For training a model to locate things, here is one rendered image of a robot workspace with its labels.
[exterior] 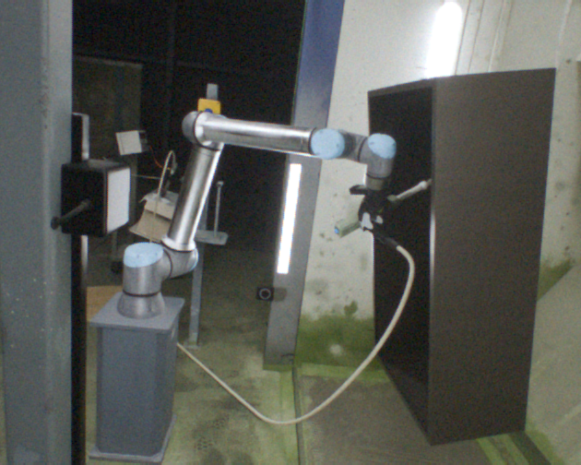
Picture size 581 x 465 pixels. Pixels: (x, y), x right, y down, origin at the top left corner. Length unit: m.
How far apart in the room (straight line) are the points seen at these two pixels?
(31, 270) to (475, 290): 1.24
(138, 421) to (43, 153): 1.67
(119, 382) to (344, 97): 1.72
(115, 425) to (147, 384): 0.24
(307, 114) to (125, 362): 1.48
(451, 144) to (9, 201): 1.09
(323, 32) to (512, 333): 1.64
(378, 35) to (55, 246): 2.14
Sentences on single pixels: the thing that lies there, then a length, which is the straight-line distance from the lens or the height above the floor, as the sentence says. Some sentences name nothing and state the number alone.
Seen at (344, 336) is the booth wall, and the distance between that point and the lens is 2.65.
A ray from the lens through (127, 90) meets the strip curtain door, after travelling 11.82.
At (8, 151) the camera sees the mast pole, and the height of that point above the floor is 1.40.
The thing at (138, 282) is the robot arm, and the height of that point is 0.79.
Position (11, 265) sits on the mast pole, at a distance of 0.47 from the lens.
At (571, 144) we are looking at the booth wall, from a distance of 2.84.
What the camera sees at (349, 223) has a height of 1.14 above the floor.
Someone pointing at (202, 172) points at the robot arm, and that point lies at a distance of 1.74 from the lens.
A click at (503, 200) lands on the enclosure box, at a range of 1.40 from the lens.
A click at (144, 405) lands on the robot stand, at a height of 0.28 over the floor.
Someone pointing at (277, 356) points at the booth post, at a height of 0.10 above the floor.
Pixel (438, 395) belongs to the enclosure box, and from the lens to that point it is 1.57.
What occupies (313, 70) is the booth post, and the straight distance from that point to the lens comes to 2.34.
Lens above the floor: 1.45
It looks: 14 degrees down
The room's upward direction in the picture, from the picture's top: 7 degrees clockwise
